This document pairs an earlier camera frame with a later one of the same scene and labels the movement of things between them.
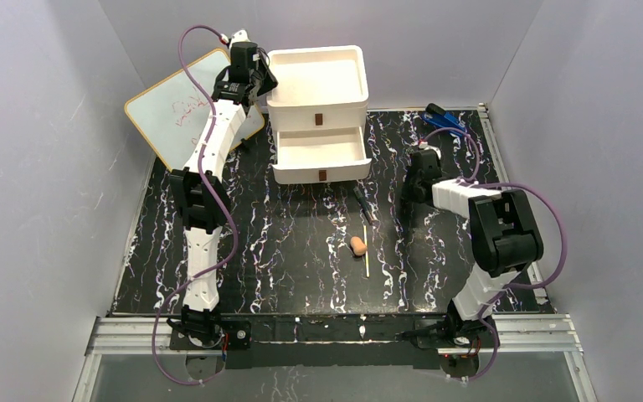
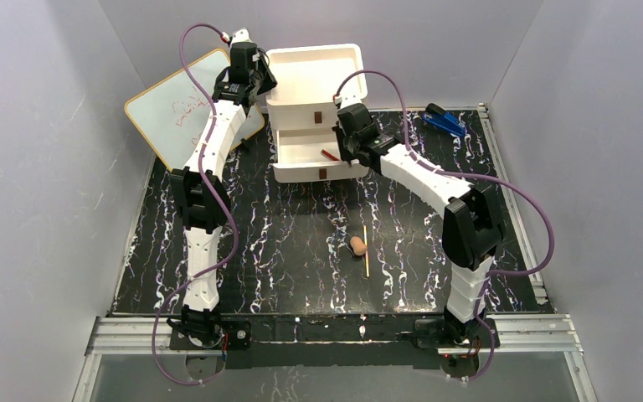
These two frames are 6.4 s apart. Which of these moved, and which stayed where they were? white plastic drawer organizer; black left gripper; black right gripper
Moved: black right gripper
Stayed: white plastic drawer organizer; black left gripper
